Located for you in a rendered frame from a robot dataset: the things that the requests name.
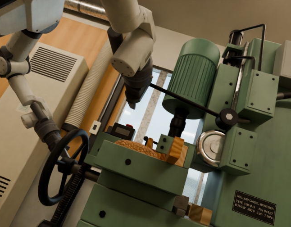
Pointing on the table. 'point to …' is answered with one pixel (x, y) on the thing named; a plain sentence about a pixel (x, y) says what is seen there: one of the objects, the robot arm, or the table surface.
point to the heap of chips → (137, 147)
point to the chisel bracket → (162, 145)
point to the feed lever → (232, 115)
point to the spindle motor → (193, 76)
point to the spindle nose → (178, 122)
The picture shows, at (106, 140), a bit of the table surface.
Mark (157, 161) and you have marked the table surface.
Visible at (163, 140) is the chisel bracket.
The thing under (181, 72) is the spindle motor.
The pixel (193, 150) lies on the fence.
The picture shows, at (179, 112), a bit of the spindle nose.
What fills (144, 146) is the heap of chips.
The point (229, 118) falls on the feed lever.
